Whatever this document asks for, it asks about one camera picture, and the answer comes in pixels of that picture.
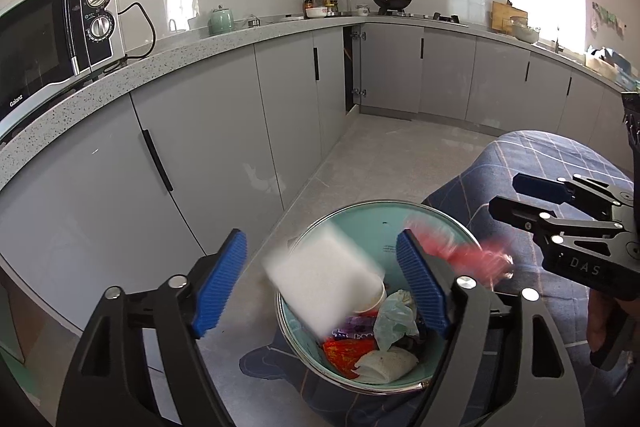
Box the white crumpled tissue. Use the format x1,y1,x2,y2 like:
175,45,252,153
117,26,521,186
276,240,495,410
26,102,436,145
352,347,420,385

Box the orange red snack wrapper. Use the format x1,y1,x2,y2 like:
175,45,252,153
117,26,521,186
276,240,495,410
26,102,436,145
322,336,378,380

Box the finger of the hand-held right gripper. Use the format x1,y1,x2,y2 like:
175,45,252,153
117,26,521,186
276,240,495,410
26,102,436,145
512,173,633,220
488,196,626,253

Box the person's right hand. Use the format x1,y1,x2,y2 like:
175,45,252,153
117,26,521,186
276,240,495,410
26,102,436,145
586,291,617,354

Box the black power cable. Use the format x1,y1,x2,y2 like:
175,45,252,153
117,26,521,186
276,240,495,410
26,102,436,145
92,1,157,75

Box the teal plastic bin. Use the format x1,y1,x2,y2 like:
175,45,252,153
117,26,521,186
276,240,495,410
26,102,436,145
276,200,488,395

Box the blue plaid tablecloth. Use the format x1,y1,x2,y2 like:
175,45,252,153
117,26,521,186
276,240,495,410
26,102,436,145
239,130,636,427

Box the white dish basin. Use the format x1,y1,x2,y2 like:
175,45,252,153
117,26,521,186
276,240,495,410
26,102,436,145
585,48,618,75

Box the silver black microwave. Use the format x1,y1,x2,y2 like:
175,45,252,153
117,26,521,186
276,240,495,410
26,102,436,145
0,0,126,140

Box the white paper cup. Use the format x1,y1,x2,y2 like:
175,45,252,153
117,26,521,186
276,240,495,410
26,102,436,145
262,227,387,339

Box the grey pot with lid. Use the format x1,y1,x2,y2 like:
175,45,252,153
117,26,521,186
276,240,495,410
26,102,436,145
509,16,541,45

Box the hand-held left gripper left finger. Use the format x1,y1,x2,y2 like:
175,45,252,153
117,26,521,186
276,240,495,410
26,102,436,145
56,228,249,427

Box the black gas stove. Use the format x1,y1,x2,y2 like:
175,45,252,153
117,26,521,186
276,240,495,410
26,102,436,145
372,9,471,28

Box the green ceramic jar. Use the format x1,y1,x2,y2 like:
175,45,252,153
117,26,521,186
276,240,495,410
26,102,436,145
207,4,236,35

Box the purple wrapper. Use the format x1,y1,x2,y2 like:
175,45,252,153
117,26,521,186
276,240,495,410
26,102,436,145
332,314,378,342

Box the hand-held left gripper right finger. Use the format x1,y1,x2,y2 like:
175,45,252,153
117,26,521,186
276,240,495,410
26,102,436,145
396,228,586,427

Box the pale translucent plastic bag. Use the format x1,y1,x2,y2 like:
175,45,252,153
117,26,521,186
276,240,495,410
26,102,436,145
372,289,421,353

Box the wooden cutting board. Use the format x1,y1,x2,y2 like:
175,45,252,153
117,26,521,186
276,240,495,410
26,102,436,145
490,1,529,32

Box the hanging cloths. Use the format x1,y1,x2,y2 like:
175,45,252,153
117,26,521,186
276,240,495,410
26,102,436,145
591,2,628,38

